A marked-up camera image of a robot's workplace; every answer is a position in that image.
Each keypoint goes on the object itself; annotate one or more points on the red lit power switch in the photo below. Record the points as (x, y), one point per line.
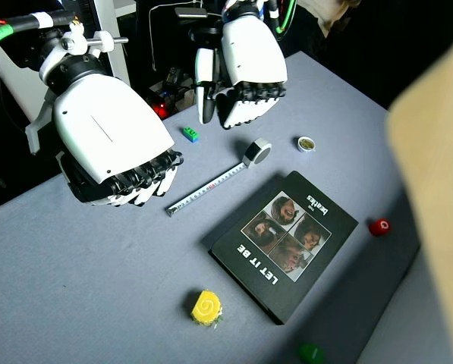
(160, 110)

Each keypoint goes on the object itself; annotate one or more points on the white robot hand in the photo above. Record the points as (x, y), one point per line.
(249, 49)
(108, 125)

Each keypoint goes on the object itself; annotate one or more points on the grey tape measure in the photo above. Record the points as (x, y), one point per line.
(257, 151)

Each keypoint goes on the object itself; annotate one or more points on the beige board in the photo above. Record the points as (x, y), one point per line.
(435, 170)

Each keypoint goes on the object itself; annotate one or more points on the yellow swirl toy roll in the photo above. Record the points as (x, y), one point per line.
(206, 307)

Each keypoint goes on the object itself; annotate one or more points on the blue green toy block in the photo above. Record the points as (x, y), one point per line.
(190, 134)

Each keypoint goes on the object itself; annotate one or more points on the white equipment cabinet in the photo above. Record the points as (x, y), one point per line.
(110, 22)

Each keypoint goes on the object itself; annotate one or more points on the grey flat adapter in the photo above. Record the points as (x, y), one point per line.
(190, 12)

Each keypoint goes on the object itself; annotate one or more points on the black Let It Be album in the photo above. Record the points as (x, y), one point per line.
(249, 261)

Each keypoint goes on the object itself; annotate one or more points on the small toy soup cup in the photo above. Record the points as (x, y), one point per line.
(306, 144)

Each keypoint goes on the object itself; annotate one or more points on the red toy cylinder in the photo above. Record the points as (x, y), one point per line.
(379, 227)

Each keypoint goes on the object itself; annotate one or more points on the green toy cylinder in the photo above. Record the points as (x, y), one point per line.
(312, 354)

